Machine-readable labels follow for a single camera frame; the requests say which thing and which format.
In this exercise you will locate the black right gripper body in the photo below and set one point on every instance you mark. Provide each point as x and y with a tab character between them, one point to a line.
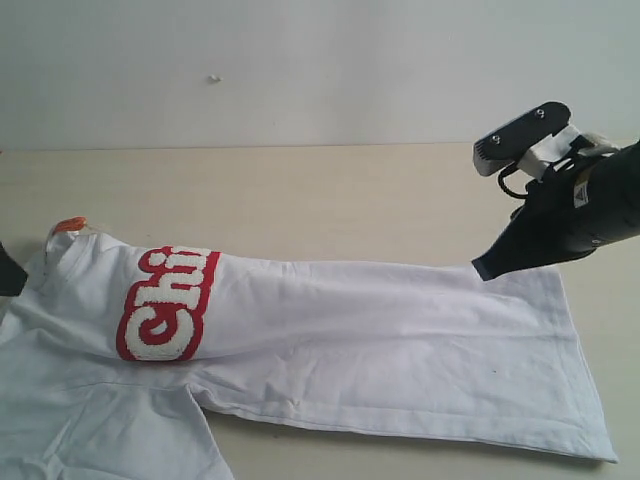
590	204

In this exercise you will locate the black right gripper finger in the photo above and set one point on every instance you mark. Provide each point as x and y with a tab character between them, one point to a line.
520	246

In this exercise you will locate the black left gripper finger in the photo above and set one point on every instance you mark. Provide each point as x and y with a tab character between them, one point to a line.
13	277

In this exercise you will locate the white t-shirt red lettering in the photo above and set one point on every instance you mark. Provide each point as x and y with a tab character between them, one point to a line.
112	354

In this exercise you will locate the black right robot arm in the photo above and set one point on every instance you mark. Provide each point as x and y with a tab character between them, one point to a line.
569	214

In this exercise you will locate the orange clothing tag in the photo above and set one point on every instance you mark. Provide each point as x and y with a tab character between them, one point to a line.
74	224

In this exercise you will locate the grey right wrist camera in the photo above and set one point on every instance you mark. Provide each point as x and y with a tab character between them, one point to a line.
508	143

